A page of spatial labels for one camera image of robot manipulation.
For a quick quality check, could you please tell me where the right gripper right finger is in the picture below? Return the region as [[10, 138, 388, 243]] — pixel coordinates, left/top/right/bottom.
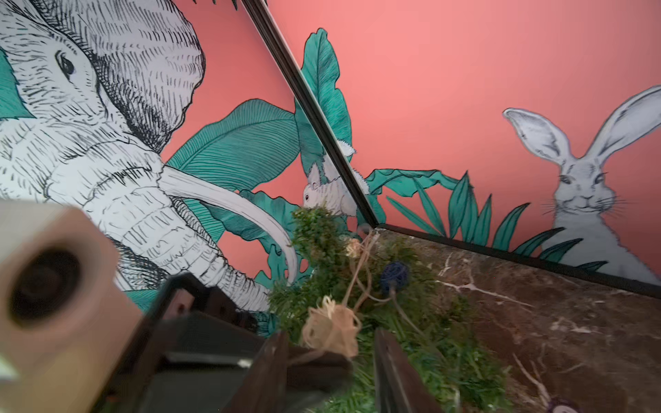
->
[[374, 329, 443, 413]]

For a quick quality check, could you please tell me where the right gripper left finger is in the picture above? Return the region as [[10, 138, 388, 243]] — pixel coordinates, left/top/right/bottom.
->
[[234, 332, 288, 412]]

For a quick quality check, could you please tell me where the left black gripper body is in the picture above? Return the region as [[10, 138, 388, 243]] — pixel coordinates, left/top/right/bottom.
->
[[90, 273, 353, 412]]

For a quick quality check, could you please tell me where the rattan ball string light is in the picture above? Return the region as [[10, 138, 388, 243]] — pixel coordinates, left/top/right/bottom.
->
[[289, 230, 411, 366]]

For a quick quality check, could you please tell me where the left green christmas tree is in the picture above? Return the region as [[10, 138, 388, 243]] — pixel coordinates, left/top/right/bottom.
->
[[270, 208, 512, 412]]

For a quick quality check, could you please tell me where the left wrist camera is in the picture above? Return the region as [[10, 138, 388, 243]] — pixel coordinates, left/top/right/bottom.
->
[[1, 201, 142, 412]]

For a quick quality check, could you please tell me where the left black frame post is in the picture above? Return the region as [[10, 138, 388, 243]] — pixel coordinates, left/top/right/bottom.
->
[[242, 0, 380, 228]]

